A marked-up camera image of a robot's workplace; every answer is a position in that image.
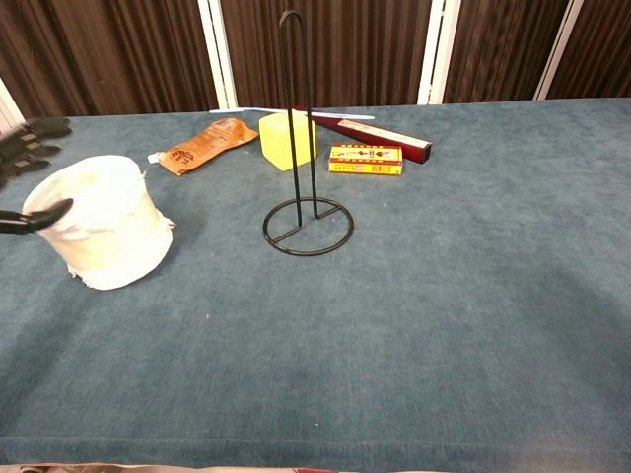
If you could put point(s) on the white paper towel roll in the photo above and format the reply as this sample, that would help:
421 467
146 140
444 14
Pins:
113 231

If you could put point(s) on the brown slatted partition panel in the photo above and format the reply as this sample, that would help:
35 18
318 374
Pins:
108 54
355 49
601 49
503 49

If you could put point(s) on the yellow foam cube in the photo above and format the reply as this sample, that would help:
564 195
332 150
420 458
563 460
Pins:
276 143

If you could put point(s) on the orange spouted pouch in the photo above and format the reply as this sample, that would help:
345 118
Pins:
207 145

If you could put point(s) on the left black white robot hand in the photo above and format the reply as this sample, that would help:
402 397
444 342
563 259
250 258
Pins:
29 143

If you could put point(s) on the small yellow red box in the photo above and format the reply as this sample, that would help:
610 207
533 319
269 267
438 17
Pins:
365 160

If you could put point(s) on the white partition frame post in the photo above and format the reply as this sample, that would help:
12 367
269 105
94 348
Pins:
219 54
9 106
439 49
559 49

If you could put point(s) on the long dark red box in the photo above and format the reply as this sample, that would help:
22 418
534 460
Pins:
394 140

